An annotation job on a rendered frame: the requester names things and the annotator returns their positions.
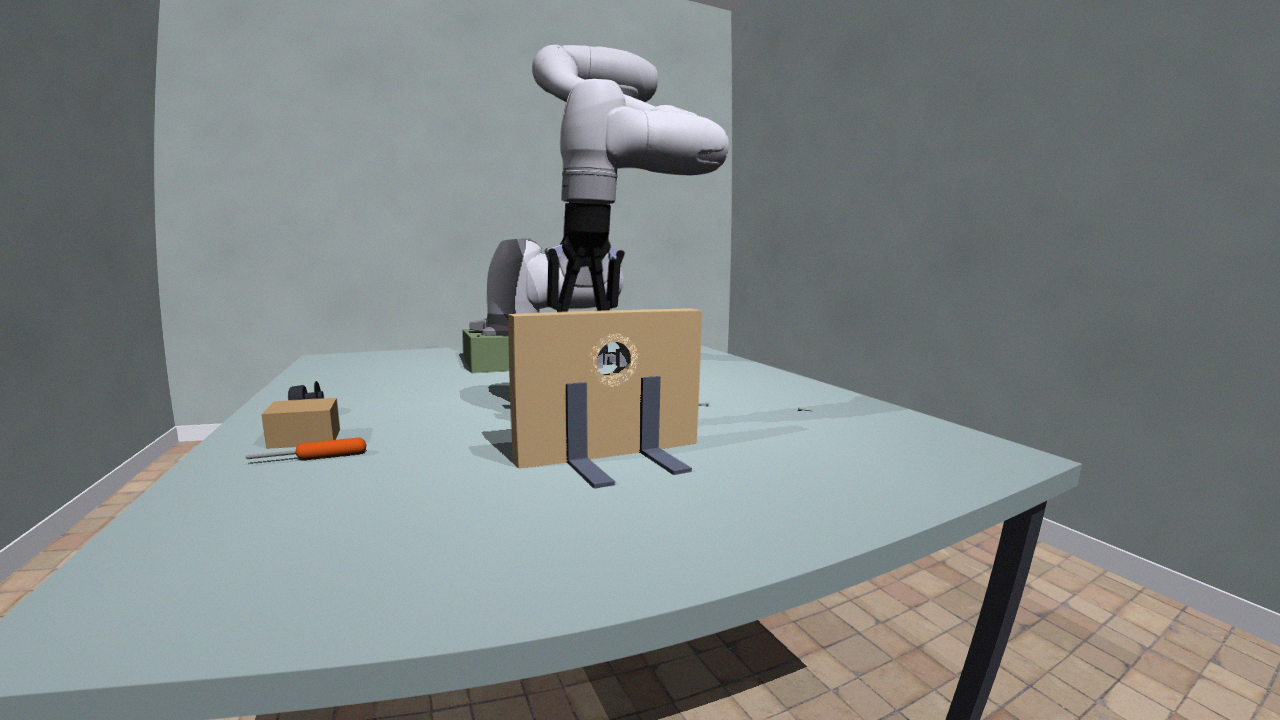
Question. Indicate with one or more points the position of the orange-handled screwdriver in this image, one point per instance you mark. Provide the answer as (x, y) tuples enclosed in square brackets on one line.
[(321, 449)]

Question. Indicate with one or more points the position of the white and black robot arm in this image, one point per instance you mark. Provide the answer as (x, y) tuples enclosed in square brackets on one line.
[(599, 134)]

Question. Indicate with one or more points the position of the tan wooden door panel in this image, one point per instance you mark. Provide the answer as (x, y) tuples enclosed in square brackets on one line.
[(549, 350)]

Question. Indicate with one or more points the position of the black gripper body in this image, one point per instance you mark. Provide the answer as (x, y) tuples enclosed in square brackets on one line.
[(583, 225)]

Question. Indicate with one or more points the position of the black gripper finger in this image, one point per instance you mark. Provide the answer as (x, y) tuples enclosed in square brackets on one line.
[(609, 300), (553, 255)]

